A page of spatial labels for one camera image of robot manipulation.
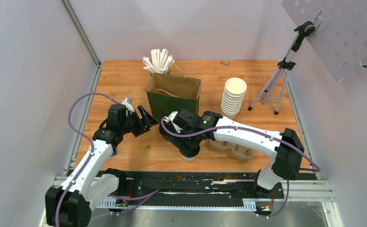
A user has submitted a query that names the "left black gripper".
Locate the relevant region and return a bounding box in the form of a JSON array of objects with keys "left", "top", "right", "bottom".
[{"left": 120, "top": 105, "right": 161, "bottom": 138}]

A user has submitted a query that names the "black coffee lid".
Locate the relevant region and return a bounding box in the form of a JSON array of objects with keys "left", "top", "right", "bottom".
[
  {"left": 159, "top": 125, "right": 172, "bottom": 142},
  {"left": 179, "top": 146, "right": 200, "bottom": 158}
]

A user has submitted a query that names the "green paper bag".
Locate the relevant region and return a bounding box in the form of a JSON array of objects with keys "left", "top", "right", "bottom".
[{"left": 146, "top": 73, "right": 202, "bottom": 120}]

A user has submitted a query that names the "white paper cup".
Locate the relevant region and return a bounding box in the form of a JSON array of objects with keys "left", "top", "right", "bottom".
[{"left": 182, "top": 156, "right": 196, "bottom": 162}]

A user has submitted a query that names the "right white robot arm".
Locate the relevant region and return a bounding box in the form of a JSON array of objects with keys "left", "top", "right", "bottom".
[{"left": 160, "top": 108, "right": 304, "bottom": 198}]

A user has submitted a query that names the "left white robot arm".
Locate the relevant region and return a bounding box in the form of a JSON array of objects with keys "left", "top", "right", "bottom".
[{"left": 45, "top": 104, "right": 160, "bottom": 227}]

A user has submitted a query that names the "white wrapped straws bundle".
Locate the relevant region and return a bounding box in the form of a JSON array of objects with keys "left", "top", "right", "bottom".
[{"left": 142, "top": 49, "right": 175, "bottom": 74}]

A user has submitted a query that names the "stack of white paper cups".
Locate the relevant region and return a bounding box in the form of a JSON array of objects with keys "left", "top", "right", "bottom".
[{"left": 221, "top": 78, "right": 247, "bottom": 120}]

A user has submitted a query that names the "brown cardboard cup carrier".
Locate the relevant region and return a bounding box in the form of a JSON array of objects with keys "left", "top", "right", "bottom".
[{"left": 208, "top": 140, "right": 256, "bottom": 162}]

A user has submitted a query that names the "grey tripod stand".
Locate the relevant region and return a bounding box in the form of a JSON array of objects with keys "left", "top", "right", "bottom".
[{"left": 248, "top": 21, "right": 318, "bottom": 115}]

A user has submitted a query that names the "grey perforated panel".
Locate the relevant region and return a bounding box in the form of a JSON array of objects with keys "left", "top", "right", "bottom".
[{"left": 282, "top": 0, "right": 367, "bottom": 82}]

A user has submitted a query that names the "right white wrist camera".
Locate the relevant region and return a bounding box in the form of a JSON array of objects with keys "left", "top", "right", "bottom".
[{"left": 163, "top": 111, "right": 182, "bottom": 134}]

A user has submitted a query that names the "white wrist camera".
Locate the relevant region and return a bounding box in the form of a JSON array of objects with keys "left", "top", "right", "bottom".
[
  {"left": 163, "top": 111, "right": 182, "bottom": 134},
  {"left": 121, "top": 97, "right": 135, "bottom": 114}
]

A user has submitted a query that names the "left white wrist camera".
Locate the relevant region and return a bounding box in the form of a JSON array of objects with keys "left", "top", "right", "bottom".
[{"left": 121, "top": 97, "right": 135, "bottom": 114}]

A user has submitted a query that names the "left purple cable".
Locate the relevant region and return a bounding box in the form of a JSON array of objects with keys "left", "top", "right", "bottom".
[{"left": 54, "top": 92, "right": 124, "bottom": 227}]

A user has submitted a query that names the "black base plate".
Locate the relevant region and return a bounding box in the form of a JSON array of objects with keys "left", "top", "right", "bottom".
[{"left": 113, "top": 171, "right": 285, "bottom": 208}]

